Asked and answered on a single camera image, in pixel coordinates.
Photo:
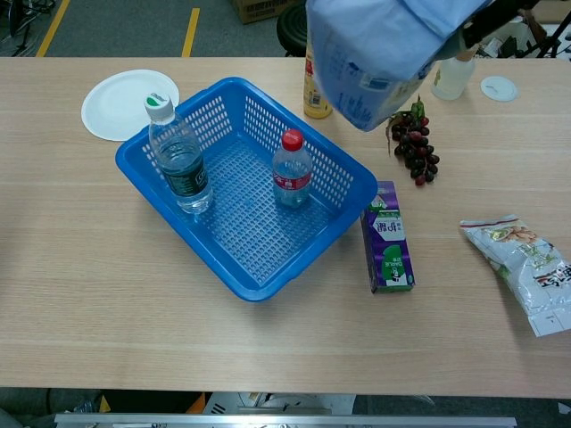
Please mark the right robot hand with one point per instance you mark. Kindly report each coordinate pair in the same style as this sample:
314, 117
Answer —
495, 18

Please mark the pale purple tissue pack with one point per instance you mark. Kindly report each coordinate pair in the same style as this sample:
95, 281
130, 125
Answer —
370, 53

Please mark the red-capped water bottle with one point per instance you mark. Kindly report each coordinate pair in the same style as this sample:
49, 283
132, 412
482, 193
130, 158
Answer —
292, 176

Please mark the green-capped water bottle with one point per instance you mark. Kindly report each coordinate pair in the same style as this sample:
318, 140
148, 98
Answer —
183, 169

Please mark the clear bottle with cork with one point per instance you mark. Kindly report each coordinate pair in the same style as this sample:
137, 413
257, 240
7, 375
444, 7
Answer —
452, 80

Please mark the yellow juice bottle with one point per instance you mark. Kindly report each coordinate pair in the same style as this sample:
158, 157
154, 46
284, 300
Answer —
312, 96

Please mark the white storage bin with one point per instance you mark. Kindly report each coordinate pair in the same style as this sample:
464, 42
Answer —
508, 42

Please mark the black tripod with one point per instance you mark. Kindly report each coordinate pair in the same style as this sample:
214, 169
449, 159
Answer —
553, 40

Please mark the white round table grommet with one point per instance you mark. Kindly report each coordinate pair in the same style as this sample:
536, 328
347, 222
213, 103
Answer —
499, 88

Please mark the dark red grape bunch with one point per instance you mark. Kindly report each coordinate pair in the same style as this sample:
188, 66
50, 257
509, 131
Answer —
417, 149

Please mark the black round stool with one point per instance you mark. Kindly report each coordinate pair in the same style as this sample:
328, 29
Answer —
292, 29

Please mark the cardboard box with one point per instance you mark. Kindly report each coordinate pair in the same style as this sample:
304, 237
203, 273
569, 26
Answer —
259, 11

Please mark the purple milk carton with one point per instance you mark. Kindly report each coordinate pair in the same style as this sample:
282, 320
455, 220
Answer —
388, 241

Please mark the silver nut snack bag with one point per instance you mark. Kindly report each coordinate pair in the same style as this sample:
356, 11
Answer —
522, 267

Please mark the blue perforated plastic basket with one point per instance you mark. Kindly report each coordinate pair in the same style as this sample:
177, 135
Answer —
250, 232

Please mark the white paper plate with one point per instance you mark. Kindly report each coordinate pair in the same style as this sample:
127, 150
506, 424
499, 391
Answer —
118, 104

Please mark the aluminium rail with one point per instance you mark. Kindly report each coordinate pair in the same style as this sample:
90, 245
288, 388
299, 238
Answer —
285, 421

